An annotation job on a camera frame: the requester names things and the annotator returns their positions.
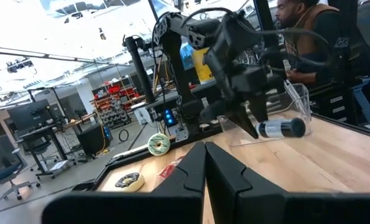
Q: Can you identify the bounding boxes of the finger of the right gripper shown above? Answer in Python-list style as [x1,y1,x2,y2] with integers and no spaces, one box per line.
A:
[226,105,259,140]
[249,93,269,123]

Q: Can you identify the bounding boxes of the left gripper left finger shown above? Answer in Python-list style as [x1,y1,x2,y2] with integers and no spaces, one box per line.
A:
[152,141,207,194]

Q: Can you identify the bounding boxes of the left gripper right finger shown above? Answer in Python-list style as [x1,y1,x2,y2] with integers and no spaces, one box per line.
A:
[205,141,288,197]

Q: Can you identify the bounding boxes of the dark grey bottle black cap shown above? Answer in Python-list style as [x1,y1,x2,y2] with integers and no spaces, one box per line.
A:
[254,117,307,139]

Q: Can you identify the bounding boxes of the chocolate iced cream donut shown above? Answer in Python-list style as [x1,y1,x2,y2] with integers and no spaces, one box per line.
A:
[114,172,146,193]

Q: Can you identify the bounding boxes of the red snack package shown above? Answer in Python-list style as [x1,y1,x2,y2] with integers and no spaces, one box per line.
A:
[155,156,186,183]

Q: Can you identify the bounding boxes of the yellow printed container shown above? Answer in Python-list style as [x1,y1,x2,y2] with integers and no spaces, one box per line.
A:
[192,47,216,85]

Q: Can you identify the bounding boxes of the clear plastic container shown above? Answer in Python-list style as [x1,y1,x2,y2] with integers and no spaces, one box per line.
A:
[217,81,312,147]

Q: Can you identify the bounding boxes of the white power strip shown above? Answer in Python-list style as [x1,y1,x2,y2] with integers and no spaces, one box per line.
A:
[113,143,150,159]

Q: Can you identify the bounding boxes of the black box blue lights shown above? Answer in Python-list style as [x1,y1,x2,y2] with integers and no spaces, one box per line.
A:
[161,107,178,128]

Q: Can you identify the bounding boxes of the black drawer cabinet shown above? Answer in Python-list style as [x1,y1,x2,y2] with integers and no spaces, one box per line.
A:
[308,83,359,125]

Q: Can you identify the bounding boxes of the person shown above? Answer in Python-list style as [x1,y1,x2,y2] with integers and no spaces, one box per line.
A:
[274,0,364,91]

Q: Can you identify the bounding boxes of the black round pole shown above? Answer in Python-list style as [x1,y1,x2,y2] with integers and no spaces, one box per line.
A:
[123,35,157,104]

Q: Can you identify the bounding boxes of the black floor cabinet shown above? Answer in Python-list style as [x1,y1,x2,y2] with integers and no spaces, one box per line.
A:
[76,123,113,156]

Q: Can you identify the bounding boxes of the shelf with red bins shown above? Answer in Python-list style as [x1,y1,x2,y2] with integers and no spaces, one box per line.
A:
[90,83,142,129]

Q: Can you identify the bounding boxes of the blue metal stand leg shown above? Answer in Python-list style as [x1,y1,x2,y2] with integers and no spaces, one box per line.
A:
[351,76,370,133]

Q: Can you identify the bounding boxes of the black desk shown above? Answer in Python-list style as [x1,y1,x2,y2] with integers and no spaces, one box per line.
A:
[18,124,76,181]

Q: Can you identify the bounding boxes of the black beam with light strips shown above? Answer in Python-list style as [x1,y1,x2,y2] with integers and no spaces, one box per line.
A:
[0,45,131,68]

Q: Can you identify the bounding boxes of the black computer monitor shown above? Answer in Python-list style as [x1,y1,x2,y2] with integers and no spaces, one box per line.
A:
[7,99,53,131]

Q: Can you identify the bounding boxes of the blue office chair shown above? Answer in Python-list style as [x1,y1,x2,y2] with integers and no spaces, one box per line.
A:
[0,148,42,211]

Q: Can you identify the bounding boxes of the black overhead camera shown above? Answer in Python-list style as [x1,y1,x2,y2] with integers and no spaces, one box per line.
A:
[6,57,35,74]

